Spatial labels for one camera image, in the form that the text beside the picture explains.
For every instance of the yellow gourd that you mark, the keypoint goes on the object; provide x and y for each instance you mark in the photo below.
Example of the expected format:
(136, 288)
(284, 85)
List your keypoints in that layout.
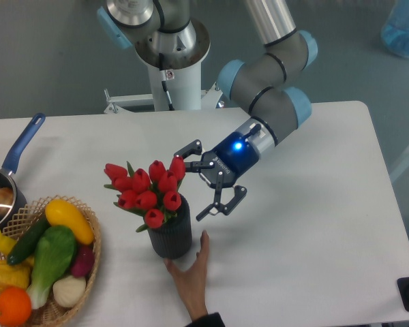
(14, 276)

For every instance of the red tulip bouquet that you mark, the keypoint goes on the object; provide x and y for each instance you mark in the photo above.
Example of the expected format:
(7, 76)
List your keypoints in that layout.
(152, 194)

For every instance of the orange fruit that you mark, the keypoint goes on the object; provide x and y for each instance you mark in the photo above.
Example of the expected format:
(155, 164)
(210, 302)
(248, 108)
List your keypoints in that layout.
(15, 306)

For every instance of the dark sleeved forearm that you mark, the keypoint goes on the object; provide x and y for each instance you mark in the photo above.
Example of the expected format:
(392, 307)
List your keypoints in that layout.
(209, 320)

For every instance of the person's bare hand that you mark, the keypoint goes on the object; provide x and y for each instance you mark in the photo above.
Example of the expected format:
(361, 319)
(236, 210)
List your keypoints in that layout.
(191, 283)

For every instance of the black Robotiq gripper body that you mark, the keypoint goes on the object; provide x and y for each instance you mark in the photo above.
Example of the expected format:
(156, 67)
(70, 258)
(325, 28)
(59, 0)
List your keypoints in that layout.
(233, 157)

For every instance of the yellow squash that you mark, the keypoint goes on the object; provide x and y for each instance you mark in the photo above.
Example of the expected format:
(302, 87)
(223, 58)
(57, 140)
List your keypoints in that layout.
(61, 212)

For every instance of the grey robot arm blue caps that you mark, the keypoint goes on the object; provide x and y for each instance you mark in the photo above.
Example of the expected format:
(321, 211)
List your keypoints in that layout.
(258, 88)

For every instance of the woven wicker basket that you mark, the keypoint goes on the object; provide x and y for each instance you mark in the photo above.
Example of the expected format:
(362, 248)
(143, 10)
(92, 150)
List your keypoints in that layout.
(52, 314)

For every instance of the dark green cucumber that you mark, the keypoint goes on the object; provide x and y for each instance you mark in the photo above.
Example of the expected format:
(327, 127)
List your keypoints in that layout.
(27, 243)

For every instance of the browned bread in pan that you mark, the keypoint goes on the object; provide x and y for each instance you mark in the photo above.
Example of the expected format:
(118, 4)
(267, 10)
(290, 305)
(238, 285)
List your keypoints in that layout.
(6, 200)

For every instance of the blue handled saucepan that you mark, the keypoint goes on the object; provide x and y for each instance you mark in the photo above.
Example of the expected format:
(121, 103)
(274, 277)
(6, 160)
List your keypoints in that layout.
(11, 162)

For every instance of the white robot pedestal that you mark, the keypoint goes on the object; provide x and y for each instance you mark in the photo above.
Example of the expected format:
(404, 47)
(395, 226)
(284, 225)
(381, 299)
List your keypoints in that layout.
(174, 65)

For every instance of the green bok choy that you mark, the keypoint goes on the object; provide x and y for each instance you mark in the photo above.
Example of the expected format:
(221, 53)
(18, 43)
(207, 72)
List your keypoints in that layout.
(53, 255)

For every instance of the small yellow pepper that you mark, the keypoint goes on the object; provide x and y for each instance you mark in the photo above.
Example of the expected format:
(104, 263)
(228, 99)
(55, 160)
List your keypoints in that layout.
(6, 244)

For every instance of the blue translucent plastic bag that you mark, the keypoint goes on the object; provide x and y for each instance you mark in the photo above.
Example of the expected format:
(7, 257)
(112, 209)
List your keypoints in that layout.
(395, 32)

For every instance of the dark grey ribbed vase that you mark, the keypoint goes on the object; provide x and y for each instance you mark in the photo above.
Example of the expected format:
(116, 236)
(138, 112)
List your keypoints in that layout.
(174, 238)

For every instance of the purple red onion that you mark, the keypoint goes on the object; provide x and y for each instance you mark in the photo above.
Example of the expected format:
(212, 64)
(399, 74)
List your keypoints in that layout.
(83, 262)

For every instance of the white garlic bulb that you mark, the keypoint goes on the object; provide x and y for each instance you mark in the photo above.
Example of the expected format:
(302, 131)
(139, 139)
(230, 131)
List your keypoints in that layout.
(69, 290)

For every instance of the white metal base frame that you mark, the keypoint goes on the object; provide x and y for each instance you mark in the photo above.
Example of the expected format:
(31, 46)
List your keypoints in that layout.
(129, 100)

